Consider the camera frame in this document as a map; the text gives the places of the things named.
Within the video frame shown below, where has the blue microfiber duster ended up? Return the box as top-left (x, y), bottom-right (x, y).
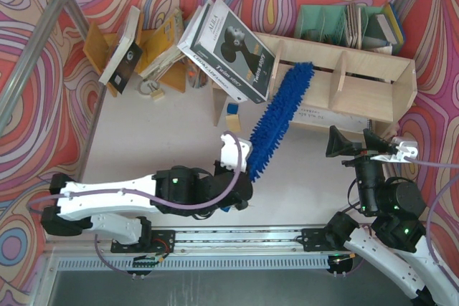
top-left (247, 62), bottom-right (315, 183)

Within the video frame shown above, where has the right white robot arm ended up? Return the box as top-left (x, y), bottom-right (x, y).
top-left (324, 125), bottom-right (458, 305)

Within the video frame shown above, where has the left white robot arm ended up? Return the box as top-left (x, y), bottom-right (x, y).
top-left (40, 164), bottom-right (253, 247)

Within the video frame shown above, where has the light wooden bookshelf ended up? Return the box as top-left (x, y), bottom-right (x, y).
top-left (211, 31), bottom-right (419, 142)

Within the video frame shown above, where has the yellow sticky note pad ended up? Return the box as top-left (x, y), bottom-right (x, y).
top-left (225, 114), bottom-right (241, 133)

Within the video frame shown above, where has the small blue block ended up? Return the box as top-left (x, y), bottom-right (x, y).
top-left (227, 103), bottom-right (239, 115)

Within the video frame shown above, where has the pencil cup with pens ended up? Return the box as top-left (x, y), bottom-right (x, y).
top-left (186, 61), bottom-right (208, 89)

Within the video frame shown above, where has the gold binder clip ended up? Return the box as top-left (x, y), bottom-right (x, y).
top-left (149, 85), bottom-right (165, 100)

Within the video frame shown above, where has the teal file organizer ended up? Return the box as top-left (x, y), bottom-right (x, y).
top-left (294, 3), bottom-right (399, 55)

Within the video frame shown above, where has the blue yellow book in organizer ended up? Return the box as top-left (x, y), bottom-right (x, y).
top-left (380, 3), bottom-right (406, 52)

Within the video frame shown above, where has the black white Twins story book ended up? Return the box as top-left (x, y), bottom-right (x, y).
top-left (178, 0), bottom-right (275, 104)

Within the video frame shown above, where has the yellow books stack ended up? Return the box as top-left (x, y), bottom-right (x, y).
top-left (138, 8), bottom-right (184, 81)

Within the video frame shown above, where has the white black paperback book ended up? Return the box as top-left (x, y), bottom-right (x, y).
top-left (99, 6), bottom-right (142, 94)

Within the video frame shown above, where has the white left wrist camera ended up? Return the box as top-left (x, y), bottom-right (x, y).
top-left (219, 134), bottom-right (252, 173)

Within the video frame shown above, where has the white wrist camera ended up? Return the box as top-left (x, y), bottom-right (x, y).
top-left (370, 136), bottom-right (419, 163)
top-left (219, 134), bottom-right (252, 173)

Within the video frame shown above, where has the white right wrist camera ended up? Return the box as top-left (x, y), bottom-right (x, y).
top-left (370, 136), bottom-right (419, 163)

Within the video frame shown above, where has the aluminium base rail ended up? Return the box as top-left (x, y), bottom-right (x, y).
top-left (44, 225), bottom-right (437, 271)

